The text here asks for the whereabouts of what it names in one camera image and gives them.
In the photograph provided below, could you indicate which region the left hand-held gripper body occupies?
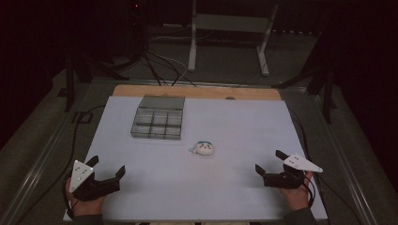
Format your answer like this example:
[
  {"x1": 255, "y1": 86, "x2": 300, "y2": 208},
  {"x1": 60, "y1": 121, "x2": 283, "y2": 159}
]
[{"x1": 68, "y1": 159, "x2": 121, "y2": 202}]

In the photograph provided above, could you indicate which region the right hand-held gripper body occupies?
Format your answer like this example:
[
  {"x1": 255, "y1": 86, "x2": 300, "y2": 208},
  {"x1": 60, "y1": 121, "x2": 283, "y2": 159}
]
[{"x1": 263, "y1": 152, "x2": 324, "y2": 189}]

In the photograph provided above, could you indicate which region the black tripod stand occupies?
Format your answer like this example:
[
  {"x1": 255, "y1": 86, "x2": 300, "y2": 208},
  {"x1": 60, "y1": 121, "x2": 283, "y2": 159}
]
[
  {"x1": 271, "y1": 46, "x2": 339, "y2": 125},
  {"x1": 64, "y1": 52, "x2": 130, "y2": 113}
]

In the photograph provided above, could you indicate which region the person's left hand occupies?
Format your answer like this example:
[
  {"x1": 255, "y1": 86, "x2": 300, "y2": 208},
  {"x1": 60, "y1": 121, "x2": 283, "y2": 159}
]
[{"x1": 65, "y1": 177, "x2": 107, "y2": 218}]

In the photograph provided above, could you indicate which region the small white round plush toy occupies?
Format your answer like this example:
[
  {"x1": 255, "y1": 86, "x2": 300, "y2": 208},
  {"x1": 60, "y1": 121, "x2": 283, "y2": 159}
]
[{"x1": 188, "y1": 140, "x2": 216, "y2": 157}]

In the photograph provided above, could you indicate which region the white metal stand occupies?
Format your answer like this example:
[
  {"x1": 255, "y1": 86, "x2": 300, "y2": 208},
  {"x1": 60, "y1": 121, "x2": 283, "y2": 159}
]
[{"x1": 187, "y1": 0, "x2": 280, "y2": 77}]

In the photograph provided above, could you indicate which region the bundle of floor cables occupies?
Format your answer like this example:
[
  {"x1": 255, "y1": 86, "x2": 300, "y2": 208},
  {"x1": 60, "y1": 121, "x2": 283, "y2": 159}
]
[{"x1": 137, "y1": 36, "x2": 198, "y2": 87}]

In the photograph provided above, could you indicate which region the black cable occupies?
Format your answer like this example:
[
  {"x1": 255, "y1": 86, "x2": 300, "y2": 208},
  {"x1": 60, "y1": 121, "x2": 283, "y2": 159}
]
[
  {"x1": 12, "y1": 104, "x2": 107, "y2": 225},
  {"x1": 286, "y1": 106, "x2": 364, "y2": 225}
]

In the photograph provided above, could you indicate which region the white table mat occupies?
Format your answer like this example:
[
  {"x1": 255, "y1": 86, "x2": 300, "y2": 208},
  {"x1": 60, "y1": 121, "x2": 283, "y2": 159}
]
[{"x1": 63, "y1": 95, "x2": 329, "y2": 222}]

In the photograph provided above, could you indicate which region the clear plastic compartment box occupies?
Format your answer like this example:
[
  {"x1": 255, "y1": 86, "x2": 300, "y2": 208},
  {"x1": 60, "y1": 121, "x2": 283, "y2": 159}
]
[{"x1": 130, "y1": 94, "x2": 186, "y2": 141}]

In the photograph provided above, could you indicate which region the person's right hand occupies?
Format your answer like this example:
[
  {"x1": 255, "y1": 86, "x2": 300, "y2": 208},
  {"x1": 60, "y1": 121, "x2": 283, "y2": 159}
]
[{"x1": 279, "y1": 171, "x2": 314, "y2": 212}]

